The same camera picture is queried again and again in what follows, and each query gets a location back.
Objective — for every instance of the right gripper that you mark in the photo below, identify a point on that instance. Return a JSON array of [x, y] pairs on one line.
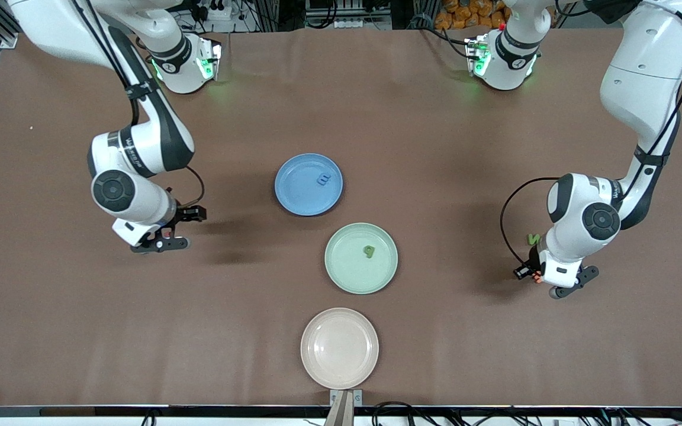
[[182, 216]]

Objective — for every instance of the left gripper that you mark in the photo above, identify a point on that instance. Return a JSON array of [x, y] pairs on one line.
[[531, 261]]

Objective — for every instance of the green foam letter N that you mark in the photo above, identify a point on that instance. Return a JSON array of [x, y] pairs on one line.
[[532, 239]]

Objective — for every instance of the blue foam letter E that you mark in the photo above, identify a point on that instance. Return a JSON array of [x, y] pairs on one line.
[[324, 178]]

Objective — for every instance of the green foam digit 9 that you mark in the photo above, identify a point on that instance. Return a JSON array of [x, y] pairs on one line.
[[369, 253]]

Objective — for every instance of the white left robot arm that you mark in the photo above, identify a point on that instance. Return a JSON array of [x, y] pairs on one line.
[[643, 77]]

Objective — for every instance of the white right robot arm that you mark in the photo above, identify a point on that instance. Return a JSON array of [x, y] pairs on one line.
[[134, 201]]

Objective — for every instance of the blue plate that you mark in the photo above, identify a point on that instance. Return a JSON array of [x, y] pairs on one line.
[[299, 189]]

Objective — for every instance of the brown table cover sheet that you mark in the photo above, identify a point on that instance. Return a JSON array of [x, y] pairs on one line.
[[258, 325]]

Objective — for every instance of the green plate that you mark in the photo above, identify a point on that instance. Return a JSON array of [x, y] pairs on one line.
[[347, 272]]

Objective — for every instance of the beige plate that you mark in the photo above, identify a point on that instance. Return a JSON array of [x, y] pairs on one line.
[[340, 348]]

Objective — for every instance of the pile of orange objects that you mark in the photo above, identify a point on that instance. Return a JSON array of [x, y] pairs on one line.
[[465, 15]]

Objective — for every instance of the black table edge rail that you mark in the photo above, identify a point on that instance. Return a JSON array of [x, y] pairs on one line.
[[80, 410]]

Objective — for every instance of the grey metal table bracket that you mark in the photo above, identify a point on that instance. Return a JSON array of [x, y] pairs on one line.
[[346, 397]]

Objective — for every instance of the aluminium camera post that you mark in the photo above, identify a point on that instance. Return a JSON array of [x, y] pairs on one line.
[[341, 416]]

